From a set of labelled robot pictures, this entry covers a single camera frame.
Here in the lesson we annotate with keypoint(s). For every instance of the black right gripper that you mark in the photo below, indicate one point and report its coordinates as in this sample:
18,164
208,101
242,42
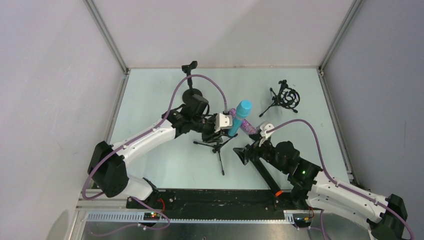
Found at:
251,151

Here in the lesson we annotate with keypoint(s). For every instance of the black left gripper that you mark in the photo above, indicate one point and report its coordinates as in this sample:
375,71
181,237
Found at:
218,133

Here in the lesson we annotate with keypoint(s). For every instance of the black tripod mic stand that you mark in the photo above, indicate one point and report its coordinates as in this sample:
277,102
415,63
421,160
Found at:
216,144

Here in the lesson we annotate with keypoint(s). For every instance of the blue toy microphone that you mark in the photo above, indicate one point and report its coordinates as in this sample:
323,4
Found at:
243,110

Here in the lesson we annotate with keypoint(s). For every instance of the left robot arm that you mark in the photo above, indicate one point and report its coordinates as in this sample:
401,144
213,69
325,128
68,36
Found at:
109,163

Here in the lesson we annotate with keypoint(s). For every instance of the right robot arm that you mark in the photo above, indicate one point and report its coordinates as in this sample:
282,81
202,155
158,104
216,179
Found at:
382,216

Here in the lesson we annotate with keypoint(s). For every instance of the black round-base mic stand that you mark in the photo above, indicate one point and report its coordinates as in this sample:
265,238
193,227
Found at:
188,94

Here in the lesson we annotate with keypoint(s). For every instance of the black microphone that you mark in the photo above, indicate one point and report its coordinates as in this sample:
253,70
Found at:
264,173

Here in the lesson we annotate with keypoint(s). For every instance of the purple glitter microphone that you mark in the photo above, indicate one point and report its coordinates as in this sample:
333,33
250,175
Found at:
247,127

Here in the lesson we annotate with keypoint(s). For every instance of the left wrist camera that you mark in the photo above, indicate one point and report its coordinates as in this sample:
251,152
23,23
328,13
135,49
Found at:
223,122

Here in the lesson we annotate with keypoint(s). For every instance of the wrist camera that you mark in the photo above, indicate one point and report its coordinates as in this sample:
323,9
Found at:
223,122
265,132

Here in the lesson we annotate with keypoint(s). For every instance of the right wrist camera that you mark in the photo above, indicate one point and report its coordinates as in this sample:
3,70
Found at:
265,132

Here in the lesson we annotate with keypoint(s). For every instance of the black shock-mount tripod stand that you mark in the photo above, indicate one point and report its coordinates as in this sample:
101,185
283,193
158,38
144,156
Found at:
286,97

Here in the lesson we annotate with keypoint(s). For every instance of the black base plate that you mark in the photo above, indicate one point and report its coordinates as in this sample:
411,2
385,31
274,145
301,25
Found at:
222,204

